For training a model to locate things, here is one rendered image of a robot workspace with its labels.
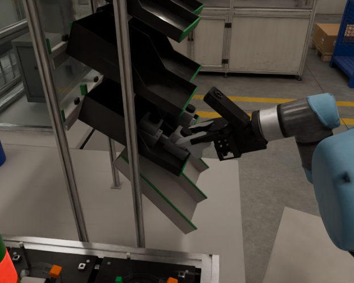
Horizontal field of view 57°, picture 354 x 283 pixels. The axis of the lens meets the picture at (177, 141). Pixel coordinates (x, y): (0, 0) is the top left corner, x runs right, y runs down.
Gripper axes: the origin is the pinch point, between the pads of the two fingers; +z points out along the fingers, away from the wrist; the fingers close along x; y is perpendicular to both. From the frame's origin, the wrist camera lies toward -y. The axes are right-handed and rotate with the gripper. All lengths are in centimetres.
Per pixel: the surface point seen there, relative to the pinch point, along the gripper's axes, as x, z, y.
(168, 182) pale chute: 2.2, 11.7, 14.2
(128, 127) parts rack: -11.3, 4.9, -9.6
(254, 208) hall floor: 119, 37, 118
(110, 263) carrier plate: -20.8, 22.6, 21.0
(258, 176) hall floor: 158, 39, 116
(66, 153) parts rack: -15.1, 22.1, -8.9
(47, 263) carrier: -26.2, 36.5, 14.7
